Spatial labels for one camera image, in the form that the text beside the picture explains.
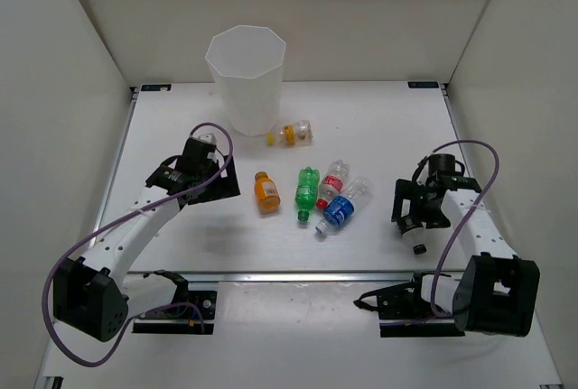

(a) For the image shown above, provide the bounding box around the clear bottle red label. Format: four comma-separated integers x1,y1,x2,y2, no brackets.
316,160,350,210

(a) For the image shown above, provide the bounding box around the clear bottle black label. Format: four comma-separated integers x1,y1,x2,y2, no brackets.
396,215,427,255

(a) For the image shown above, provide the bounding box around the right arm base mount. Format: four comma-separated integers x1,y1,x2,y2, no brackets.
353,272,465,338

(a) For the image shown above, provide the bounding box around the clear bottle blue label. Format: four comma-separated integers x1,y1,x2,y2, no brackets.
315,176,373,236

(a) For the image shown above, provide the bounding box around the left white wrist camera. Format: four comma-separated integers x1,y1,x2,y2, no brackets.
191,133,217,145

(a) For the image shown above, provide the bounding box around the white octagonal plastic bin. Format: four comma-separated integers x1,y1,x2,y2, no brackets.
205,25,286,136

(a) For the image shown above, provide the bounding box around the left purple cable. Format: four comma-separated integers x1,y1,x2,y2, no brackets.
42,122,235,367

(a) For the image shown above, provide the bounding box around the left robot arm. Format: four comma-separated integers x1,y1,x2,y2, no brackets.
52,134,240,342

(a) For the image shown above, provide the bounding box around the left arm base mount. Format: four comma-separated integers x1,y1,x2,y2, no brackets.
132,271,218,335

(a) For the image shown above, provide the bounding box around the green plastic bottle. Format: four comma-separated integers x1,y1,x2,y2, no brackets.
295,167,320,223

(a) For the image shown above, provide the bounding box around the orange plastic bottle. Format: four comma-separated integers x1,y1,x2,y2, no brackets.
254,171,281,214

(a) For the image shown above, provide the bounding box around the clear bottle yellow cap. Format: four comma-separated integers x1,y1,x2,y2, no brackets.
266,119,312,147

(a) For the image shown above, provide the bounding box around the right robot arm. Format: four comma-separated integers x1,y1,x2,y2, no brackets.
391,154,540,337

